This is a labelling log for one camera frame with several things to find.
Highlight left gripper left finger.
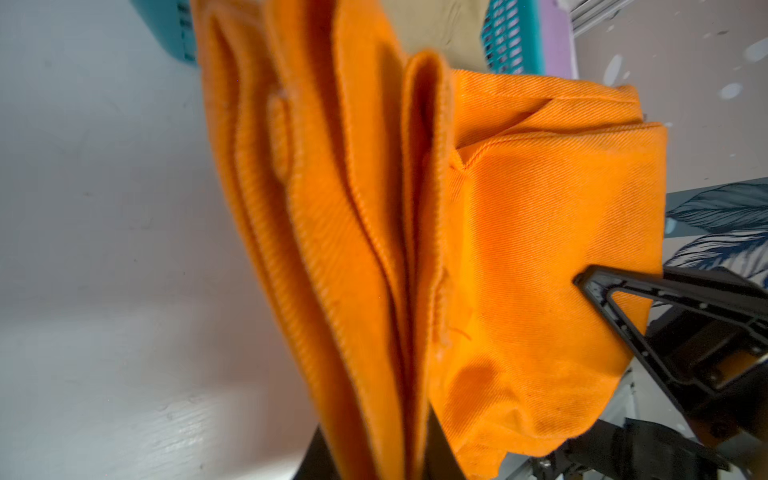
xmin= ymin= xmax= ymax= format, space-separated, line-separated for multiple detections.
xmin=293 ymin=403 xmax=466 ymax=479

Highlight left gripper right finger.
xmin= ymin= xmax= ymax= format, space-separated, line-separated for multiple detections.
xmin=573 ymin=265 xmax=767 ymax=438

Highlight lilac pants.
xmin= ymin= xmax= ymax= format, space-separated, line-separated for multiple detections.
xmin=538 ymin=0 xmax=579 ymax=80

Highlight khaki pants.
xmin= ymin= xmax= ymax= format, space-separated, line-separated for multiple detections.
xmin=380 ymin=0 xmax=489 ymax=72

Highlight teal plastic basket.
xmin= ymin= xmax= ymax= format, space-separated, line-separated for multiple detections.
xmin=132 ymin=0 xmax=546 ymax=75

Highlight orange pants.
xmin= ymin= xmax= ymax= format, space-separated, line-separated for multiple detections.
xmin=191 ymin=1 xmax=667 ymax=479

